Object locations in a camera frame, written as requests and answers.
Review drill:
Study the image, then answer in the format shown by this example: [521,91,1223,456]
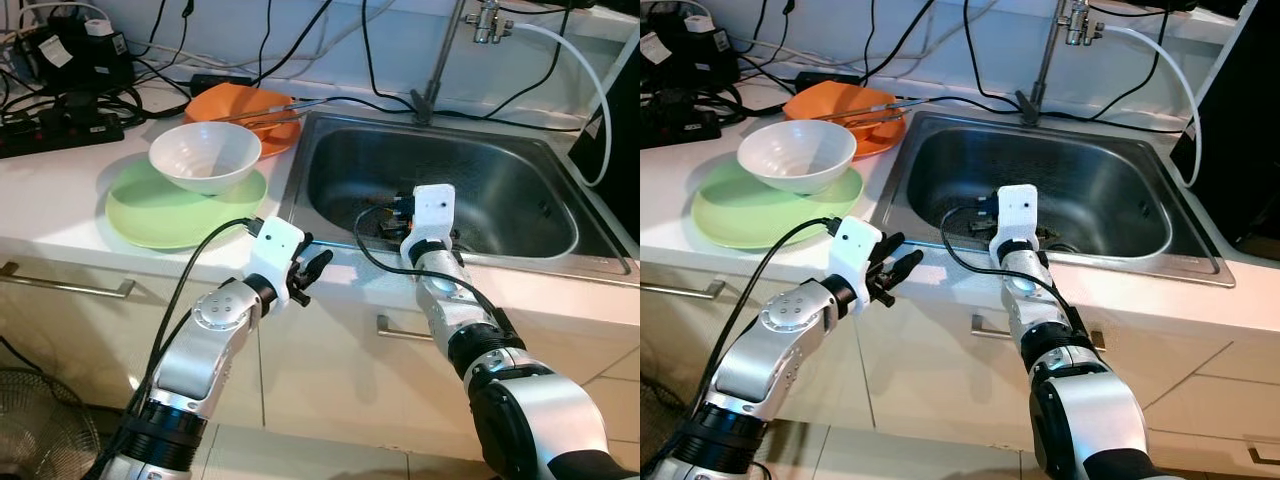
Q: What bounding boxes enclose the small black power adapter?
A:
[795,70,861,90]
[190,72,256,96]

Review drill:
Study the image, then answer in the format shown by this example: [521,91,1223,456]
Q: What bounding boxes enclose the silver metal tongs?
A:
[810,98,927,124]
[210,100,331,124]

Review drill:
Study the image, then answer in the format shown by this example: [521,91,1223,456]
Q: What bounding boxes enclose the metal cabinet handle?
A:
[970,315,1107,352]
[377,315,453,344]
[640,278,727,302]
[0,262,136,300]

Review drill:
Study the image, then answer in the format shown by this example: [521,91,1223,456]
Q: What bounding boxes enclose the black power strip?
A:
[640,103,721,143]
[0,112,126,160]

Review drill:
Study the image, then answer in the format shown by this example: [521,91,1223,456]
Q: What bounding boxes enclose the metal tap valve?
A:
[465,0,516,44]
[1062,0,1107,47]

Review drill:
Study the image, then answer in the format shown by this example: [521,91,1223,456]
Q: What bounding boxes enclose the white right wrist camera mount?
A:
[990,185,1039,248]
[400,185,456,252]

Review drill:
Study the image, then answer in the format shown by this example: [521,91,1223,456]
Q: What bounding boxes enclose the stainless steel sink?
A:
[280,110,634,277]
[870,110,1237,289]

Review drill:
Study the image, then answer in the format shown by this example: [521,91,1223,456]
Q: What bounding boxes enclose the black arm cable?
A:
[120,218,264,473]
[698,217,840,473]
[355,205,503,333]
[940,205,1088,333]

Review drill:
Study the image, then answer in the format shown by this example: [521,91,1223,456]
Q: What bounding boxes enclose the orange plastic bowl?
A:
[783,82,907,159]
[186,83,303,159]

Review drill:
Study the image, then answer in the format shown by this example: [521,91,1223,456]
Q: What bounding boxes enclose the light green plate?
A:
[105,160,269,251]
[692,160,863,251]

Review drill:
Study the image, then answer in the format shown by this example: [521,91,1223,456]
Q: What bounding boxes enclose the black wall cable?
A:
[360,0,591,131]
[488,0,574,118]
[963,0,1191,129]
[1098,8,1174,114]

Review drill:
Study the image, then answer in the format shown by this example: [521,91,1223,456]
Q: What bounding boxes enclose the black charger box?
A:
[25,20,136,97]
[640,25,741,97]

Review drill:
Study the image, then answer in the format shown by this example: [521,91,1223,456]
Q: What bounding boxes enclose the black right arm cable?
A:
[355,205,503,333]
[940,205,1088,333]

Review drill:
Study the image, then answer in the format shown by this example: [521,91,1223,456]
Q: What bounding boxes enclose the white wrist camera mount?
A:
[990,185,1039,248]
[245,218,306,307]
[828,217,885,303]
[400,185,456,252]

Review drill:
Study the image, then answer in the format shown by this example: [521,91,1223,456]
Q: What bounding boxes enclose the metal faucet pipe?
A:
[1015,0,1067,127]
[412,0,471,127]

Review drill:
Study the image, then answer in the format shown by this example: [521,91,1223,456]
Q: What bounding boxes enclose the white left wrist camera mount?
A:
[245,218,306,307]
[828,217,885,303]

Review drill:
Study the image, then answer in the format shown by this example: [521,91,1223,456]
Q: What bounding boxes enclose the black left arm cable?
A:
[698,217,840,473]
[120,218,264,473]

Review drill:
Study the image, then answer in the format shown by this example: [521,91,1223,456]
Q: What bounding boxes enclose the white kitchen cabinet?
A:
[640,240,1280,471]
[0,235,641,467]

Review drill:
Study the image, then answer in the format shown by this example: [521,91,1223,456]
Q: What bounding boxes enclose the black appliance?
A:
[570,40,641,217]
[1170,0,1280,247]

